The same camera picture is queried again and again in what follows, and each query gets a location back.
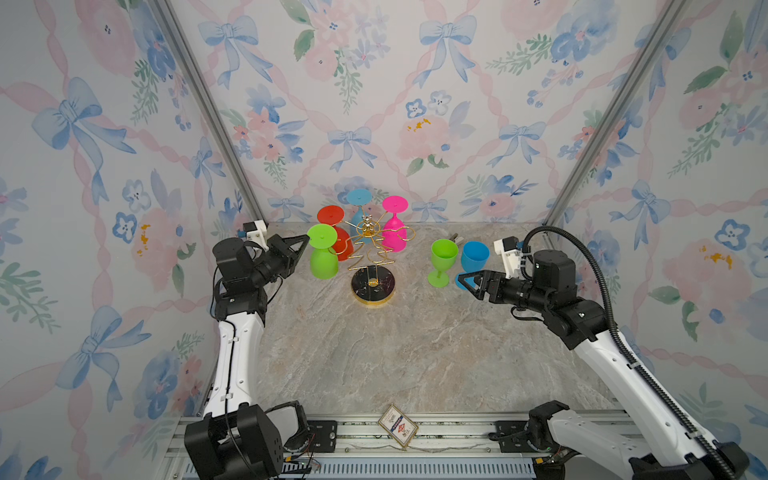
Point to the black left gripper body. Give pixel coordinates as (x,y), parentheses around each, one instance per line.
(271,264)

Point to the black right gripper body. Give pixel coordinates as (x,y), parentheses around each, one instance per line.
(514,293)

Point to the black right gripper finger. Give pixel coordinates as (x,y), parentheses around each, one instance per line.
(477,290)
(473,278)

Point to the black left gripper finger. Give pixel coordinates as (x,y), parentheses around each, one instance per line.
(290,255)
(296,243)

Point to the blue wine glass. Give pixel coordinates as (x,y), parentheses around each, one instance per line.
(474,256)

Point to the green wine glass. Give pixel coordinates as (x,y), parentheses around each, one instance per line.
(324,262)
(443,256)

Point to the red wine glass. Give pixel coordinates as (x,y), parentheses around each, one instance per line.
(333,215)

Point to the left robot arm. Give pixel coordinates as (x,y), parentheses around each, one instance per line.
(236,438)

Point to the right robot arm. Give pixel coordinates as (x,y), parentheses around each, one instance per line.
(673,444)

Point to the teal wine glass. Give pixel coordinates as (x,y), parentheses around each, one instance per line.
(359,198)

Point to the gold wine glass rack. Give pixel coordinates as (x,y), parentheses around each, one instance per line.
(373,282)

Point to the pink wine glass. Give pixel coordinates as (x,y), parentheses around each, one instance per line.
(394,222)

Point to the diamond label card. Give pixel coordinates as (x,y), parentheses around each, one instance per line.
(398,425)

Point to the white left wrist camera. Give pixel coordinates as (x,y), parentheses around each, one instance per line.
(255,231)

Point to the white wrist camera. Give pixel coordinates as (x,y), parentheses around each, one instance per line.
(255,231)
(511,255)

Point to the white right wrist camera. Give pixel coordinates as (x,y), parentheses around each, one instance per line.
(511,255)

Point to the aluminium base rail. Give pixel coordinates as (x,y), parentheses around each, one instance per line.
(465,446)

